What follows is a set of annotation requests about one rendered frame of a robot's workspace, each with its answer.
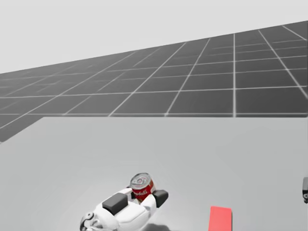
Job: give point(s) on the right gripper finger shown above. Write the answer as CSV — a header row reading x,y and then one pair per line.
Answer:
x,y
305,187

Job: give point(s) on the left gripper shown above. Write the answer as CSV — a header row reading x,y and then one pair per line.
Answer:
x,y
130,214

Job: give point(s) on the red and white can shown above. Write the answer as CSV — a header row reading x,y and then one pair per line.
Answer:
x,y
142,190

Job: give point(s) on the pink pad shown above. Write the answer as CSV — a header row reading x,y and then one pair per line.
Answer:
x,y
220,219

